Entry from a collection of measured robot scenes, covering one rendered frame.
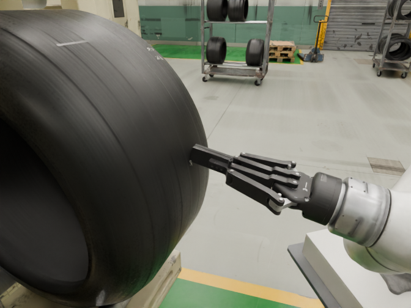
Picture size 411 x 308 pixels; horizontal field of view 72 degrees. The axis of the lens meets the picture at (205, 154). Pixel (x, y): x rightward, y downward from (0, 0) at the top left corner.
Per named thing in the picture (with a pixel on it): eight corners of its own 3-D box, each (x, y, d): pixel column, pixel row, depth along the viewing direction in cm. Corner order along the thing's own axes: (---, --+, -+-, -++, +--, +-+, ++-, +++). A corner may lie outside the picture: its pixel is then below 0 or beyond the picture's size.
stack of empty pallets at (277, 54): (295, 62, 799) (296, 46, 778) (262, 61, 820) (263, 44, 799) (294, 55, 907) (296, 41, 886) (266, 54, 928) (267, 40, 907)
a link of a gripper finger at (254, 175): (292, 200, 45) (290, 205, 44) (225, 176, 48) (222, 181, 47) (299, 180, 43) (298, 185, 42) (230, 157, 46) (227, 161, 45)
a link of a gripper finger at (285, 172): (299, 177, 44) (301, 173, 45) (233, 153, 47) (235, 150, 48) (292, 197, 46) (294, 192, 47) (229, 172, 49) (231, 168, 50)
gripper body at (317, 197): (344, 168, 44) (285, 150, 47) (344, 199, 37) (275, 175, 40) (326, 205, 48) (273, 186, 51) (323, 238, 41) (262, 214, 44)
